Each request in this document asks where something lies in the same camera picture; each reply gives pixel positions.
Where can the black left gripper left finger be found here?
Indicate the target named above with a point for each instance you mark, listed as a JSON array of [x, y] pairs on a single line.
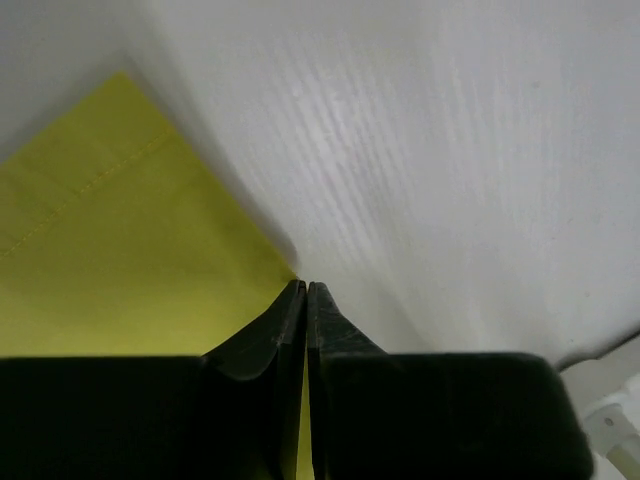
[[232, 413]]

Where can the yellow-green trousers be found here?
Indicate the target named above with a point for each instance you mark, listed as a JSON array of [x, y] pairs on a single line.
[[117, 240]]

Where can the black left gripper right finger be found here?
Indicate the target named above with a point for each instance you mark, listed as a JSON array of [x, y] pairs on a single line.
[[478, 415]]

